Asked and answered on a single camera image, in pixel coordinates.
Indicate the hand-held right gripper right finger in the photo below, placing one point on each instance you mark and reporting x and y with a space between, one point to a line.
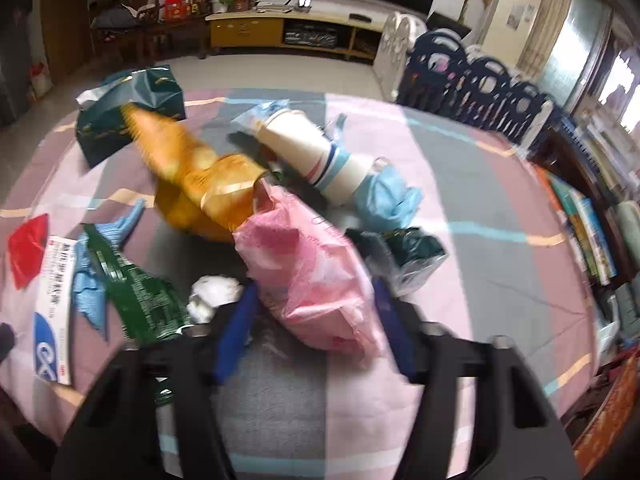
395 332

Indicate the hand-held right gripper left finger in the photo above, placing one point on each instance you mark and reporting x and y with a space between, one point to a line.
235 332

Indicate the pink plastic bag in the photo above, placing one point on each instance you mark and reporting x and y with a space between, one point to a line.
310 270

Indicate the blue quilted cloth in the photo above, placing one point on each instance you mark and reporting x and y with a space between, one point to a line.
90 280

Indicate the white striped paper cup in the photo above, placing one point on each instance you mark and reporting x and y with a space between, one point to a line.
300 145

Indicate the white crumpled tissue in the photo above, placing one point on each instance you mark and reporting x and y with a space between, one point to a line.
215 290

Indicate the dark green wrapper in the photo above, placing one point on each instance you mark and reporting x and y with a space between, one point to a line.
415 250

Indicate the green snack wrapper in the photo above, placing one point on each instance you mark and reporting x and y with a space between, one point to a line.
145 295

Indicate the blue face mask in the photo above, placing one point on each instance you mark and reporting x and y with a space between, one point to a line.
390 195

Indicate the orange snack bag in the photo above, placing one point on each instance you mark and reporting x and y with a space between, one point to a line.
220 195

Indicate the plaid pink grey tablecloth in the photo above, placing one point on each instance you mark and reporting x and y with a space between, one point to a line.
475 185

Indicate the white medicine box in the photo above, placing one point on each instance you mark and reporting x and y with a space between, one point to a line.
50 310

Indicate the row of books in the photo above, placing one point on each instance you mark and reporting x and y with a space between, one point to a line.
585 225

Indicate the red packet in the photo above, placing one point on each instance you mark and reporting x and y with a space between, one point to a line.
27 250

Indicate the dark green tissue box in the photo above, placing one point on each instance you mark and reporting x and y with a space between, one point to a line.
110 120

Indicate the navy playpen fence panels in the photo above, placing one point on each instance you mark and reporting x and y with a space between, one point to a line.
480 95

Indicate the white playpen fence panel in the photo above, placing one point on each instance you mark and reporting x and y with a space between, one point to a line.
400 50

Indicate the yellow television cabinet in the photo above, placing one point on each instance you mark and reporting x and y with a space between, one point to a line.
245 30

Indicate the red gift box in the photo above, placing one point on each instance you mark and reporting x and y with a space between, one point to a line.
174 7
195 4

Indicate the dark bag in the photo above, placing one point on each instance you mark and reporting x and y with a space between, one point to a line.
112 19

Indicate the small white device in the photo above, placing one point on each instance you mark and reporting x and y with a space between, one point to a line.
304 3

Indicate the cream standing air conditioner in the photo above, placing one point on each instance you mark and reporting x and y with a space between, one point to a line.
510 15

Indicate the grey refrigerator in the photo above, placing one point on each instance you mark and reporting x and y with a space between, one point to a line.
12 70

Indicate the wooden door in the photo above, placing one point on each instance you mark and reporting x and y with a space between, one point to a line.
65 25

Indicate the beige curtain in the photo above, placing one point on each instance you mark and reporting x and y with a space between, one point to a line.
547 15

